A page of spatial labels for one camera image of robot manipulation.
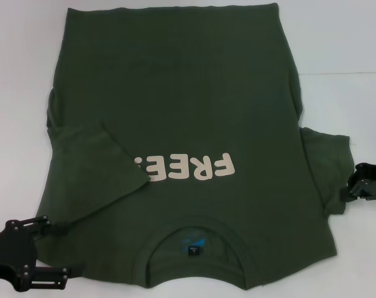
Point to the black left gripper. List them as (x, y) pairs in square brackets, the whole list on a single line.
[(13, 248)]

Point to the dark green FREE t-shirt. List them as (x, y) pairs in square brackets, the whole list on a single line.
[(181, 93)]

